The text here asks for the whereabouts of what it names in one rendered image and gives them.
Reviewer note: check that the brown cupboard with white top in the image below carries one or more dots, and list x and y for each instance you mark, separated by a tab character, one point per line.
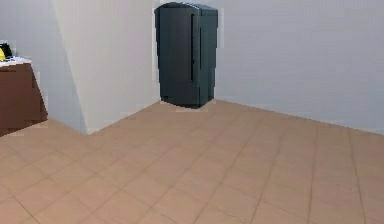
18	96

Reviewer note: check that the dark grey refrigerator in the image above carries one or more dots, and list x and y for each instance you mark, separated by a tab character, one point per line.
176	53

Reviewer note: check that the yellow and black object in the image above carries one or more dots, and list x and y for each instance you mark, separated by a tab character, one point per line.
3	52

